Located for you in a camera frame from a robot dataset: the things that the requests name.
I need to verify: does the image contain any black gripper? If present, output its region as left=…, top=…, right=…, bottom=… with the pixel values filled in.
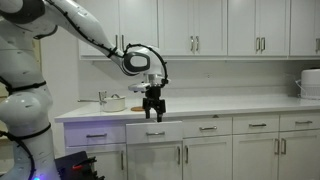
left=142, top=85, right=167, bottom=123

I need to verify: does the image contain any white drawer with wooden sides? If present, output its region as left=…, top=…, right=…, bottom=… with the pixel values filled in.
left=125, top=120, right=184, bottom=145

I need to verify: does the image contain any white drawer front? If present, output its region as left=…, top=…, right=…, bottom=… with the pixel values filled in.
left=64, top=121, right=127, bottom=148
left=279, top=112, right=320, bottom=132
left=232, top=114, right=280, bottom=135
left=182, top=117, right=233, bottom=138

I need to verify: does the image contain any cream cooking pot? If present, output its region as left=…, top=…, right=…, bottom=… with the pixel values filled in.
left=100, top=96, right=127, bottom=113

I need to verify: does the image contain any cream pot lid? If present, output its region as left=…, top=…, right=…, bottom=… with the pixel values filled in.
left=103, top=93, right=126, bottom=101

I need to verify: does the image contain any white base cabinet door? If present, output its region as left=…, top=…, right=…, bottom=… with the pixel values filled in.
left=232, top=132, right=280, bottom=180
left=182, top=134, right=233, bottom=180
left=65, top=143, right=128, bottom=180
left=126, top=141, right=183, bottom=180
left=279, top=129, right=320, bottom=180

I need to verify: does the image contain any patterned paper cup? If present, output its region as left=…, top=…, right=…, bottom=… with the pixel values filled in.
left=98, top=90, right=108, bottom=105

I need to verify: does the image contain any black red clamp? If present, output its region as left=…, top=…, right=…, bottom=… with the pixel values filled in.
left=71, top=157, right=98, bottom=172

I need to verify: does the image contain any black equipment case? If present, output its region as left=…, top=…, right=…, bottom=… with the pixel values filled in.
left=54, top=150, right=106, bottom=180

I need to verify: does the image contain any white round countertop appliance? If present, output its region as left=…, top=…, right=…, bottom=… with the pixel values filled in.
left=299, top=68, right=320, bottom=100

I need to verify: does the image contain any white wall cabinet door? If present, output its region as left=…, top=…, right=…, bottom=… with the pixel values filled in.
left=259, top=0, right=290, bottom=57
left=227, top=0, right=261, bottom=57
left=78, top=0, right=120, bottom=57
left=289, top=0, right=320, bottom=57
left=119, top=0, right=159, bottom=56
left=158, top=0, right=195, bottom=57
left=194, top=0, right=228, bottom=57

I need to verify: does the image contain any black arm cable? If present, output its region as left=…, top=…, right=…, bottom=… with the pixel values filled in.
left=0, top=0, right=169, bottom=180

